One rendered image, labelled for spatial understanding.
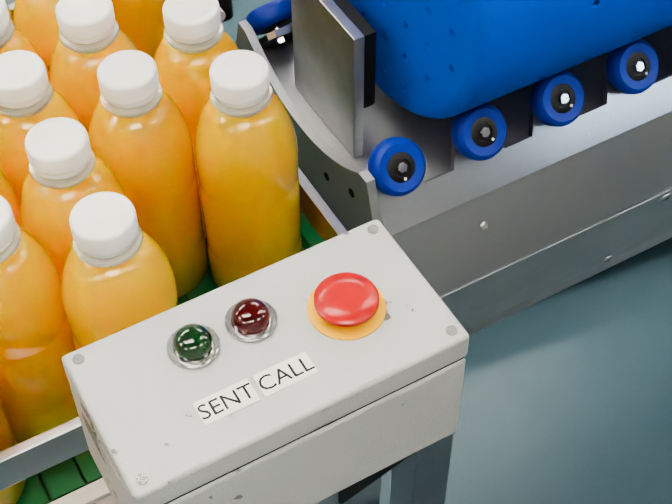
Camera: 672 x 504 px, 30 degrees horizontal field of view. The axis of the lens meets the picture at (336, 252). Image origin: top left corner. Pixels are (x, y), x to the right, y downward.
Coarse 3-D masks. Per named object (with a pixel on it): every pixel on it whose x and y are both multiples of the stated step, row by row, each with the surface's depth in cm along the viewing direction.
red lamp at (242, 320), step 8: (240, 304) 68; (248, 304) 68; (256, 304) 68; (264, 304) 68; (232, 312) 68; (240, 312) 68; (248, 312) 68; (256, 312) 68; (264, 312) 68; (232, 320) 68; (240, 320) 68; (248, 320) 68; (256, 320) 68; (264, 320) 68; (240, 328) 68; (248, 328) 68; (256, 328) 68; (264, 328) 68
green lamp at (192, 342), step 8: (184, 328) 67; (192, 328) 67; (200, 328) 67; (176, 336) 67; (184, 336) 67; (192, 336) 67; (200, 336) 67; (208, 336) 67; (176, 344) 67; (184, 344) 67; (192, 344) 67; (200, 344) 67; (208, 344) 67; (176, 352) 67; (184, 352) 67; (192, 352) 66; (200, 352) 67; (208, 352) 67; (192, 360) 67
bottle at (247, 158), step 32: (224, 128) 82; (256, 128) 82; (288, 128) 84; (224, 160) 83; (256, 160) 83; (288, 160) 85; (224, 192) 85; (256, 192) 85; (288, 192) 87; (224, 224) 88; (256, 224) 88; (288, 224) 90; (224, 256) 91; (256, 256) 90; (288, 256) 92
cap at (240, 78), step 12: (216, 60) 82; (228, 60) 82; (240, 60) 82; (252, 60) 82; (264, 60) 82; (216, 72) 81; (228, 72) 81; (240, 72) 81; (252, 72) 81; (264, 72) 81; (216, 84) 80; (228, 84) 80; (240, 84) 80; (252, 84) 80; (264, 84) 81; (216, 96) 82; (228, 96) 81; (240, 96) 80; (252, 96) 81; (264, 96) 82
